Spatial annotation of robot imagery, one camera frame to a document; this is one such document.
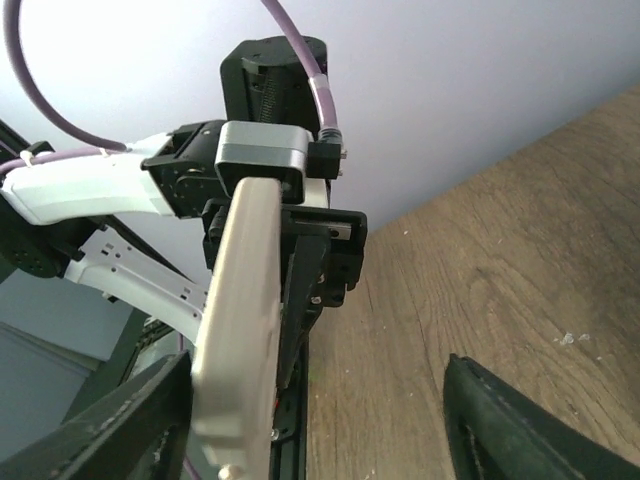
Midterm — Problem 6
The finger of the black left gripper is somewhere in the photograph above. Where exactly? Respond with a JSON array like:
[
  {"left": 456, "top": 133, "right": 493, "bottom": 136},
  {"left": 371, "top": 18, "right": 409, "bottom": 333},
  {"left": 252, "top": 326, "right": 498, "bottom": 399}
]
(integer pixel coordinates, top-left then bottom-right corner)
[{"left": 276, "top": 235, "right": 330, "bottom": 390}]

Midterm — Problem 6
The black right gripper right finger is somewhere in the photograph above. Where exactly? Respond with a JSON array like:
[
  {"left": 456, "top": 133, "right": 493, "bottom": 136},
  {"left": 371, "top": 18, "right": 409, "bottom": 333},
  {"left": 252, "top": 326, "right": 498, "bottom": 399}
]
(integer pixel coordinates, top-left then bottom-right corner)
[{"left": 443, "top": 354, "right": 639, "bottom": 480}]

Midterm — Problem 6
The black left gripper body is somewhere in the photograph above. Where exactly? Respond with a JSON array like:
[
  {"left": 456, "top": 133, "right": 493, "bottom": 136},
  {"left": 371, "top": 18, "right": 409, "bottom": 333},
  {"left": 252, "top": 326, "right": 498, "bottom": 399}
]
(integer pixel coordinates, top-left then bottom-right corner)
[{"left": 201, "top": 197, "right": 369, "bottom": 309}]

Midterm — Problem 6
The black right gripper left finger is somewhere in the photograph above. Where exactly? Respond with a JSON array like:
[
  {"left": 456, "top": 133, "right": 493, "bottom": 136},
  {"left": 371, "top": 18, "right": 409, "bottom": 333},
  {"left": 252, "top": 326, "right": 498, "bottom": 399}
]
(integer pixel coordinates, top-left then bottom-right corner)
[{"left": 1, "top": 351, "right": 192, "bottom": 479}]

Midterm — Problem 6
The white phone case with ring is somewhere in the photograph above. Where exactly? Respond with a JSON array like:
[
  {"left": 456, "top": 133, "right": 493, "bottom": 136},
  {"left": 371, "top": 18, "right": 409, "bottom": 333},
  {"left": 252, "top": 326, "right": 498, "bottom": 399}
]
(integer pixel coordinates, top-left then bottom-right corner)
[{"left": 191, "top": 178, "right": 281, "bottom": 479}]

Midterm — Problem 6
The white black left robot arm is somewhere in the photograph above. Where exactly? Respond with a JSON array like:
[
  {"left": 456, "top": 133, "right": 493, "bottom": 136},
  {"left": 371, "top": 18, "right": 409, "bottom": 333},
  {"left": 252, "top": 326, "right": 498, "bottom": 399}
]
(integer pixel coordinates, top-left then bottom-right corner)
[{"left": 1, "top": 36, "right": 367, "bottom": 389}]

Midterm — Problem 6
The black aluminium frame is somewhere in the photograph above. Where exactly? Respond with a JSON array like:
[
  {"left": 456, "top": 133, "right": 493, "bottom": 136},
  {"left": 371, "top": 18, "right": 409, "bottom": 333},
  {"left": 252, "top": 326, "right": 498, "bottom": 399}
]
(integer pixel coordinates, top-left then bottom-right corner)
[{"left": 1, "top": 128, "right": 307, "bottom": 479}]

